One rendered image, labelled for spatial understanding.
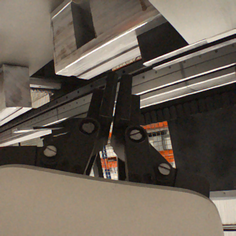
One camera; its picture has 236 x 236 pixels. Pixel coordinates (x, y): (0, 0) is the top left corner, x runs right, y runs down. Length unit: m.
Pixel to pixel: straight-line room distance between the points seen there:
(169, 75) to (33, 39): 0.28
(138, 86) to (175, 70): 0.10
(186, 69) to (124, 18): 0.26
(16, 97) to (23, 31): 0.14
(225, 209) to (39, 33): 4.76
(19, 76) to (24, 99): 0.05
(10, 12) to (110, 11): 0.15
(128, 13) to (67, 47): 0.09
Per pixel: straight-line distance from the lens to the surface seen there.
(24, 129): 0.50
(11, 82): 0.42
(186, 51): 0.19
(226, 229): 5.04
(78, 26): 0.25
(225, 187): 0.72
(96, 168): 1.27
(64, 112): 0.65
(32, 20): 0.31
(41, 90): 0.68
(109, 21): 0.20
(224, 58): 0.41
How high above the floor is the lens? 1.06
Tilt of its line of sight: 6 degrees down
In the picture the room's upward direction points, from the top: 169 degrees clockwise
